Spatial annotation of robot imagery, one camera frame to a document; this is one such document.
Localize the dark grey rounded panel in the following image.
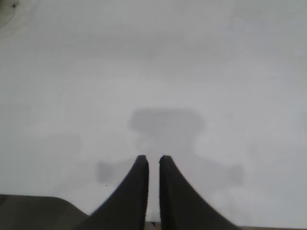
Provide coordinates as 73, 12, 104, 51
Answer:
0, 193, 93, 230

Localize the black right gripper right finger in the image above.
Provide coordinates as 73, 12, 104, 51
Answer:
159, 154, 239, 230

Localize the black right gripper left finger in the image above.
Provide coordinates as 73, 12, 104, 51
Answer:
79, 154, 150, 230

